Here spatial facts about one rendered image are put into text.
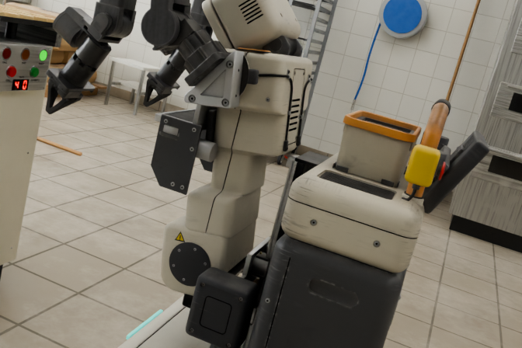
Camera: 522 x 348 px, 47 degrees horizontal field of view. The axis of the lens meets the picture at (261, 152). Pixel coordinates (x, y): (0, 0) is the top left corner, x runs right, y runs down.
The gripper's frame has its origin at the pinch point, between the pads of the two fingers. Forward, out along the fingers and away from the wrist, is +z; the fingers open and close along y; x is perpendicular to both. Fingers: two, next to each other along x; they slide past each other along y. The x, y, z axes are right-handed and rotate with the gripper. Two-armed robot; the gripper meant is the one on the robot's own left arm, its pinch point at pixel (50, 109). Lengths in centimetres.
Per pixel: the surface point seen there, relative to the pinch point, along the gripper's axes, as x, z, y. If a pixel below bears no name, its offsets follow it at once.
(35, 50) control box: -38, 13, -42
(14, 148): -25, 43, -45
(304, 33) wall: -71, -4, -436
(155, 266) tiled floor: 23, 74, -108
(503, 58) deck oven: 69, -93, -330
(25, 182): -20, 54, -53
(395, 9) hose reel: -21, -72, -419
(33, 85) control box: -33, 23, -45
